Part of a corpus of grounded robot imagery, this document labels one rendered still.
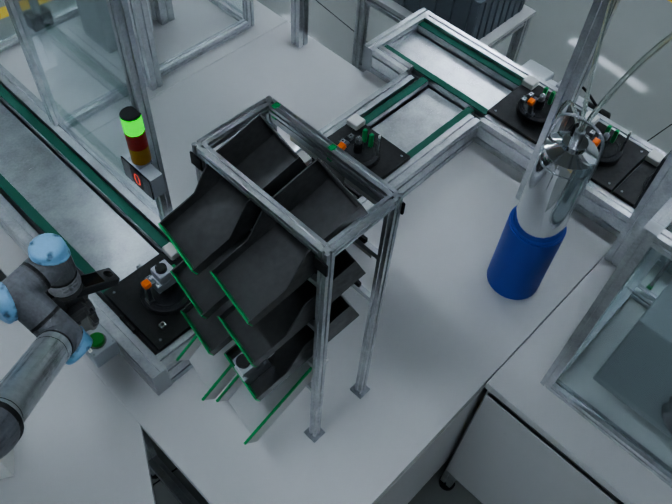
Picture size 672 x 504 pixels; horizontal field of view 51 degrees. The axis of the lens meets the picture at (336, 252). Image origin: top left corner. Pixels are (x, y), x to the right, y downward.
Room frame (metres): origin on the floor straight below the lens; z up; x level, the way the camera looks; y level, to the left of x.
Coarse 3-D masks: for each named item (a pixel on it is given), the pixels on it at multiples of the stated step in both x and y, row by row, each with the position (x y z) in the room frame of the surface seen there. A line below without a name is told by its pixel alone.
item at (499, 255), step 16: (512, 224) 1.19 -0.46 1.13; (512, 240) 1.16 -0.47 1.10; (528, 240) 1.14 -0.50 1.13; (560, 240) 1.15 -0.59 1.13; (496, 256) 1.19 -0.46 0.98; (512, 256) 1.14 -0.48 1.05; (528, 256) 1.13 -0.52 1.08; (544, 256) 1.13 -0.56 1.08; (496, 272) 1.16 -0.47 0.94; (512, 272) 1.13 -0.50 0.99; (528, 272) 1.12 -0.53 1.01; (544, 272) 1.15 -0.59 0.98; (496, 288) 1.15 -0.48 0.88; (512, 288) 1.13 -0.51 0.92; (528, 288) 1.13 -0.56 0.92
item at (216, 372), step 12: (192, 348) 0.79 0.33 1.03; (204, 348) 0.79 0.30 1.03; (228, 348) 0.78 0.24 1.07; (192, 360) 0.78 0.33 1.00; (204, 360) 0.77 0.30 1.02; (216, 360) 0.76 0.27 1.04; (204, 372) 0.74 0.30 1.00; (216, 372) 0.74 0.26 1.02; (228, 372) 0.71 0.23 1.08; (216, 384) 0.69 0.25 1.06; (204, 396) 0.67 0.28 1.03; (216, 396) 0.69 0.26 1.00
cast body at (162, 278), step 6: (156, 264) 0.99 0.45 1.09; (162, 264) 0.99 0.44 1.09; (168, 264) 1.00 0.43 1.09; (156, 270) 0.97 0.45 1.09; (162, 270) 0.97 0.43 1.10; (168, 270) 0.98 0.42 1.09; (150, 276) 0.97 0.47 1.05; (156, 276) 0.96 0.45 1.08; (162, 276) 0.96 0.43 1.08; (168, 276) 0.97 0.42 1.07; (162, 282) 0.95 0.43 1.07; (168, 282) 0.96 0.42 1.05; (174, 282) 0.98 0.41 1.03; (156, 288) 0.95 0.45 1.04; (162, 288) 0.95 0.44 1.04
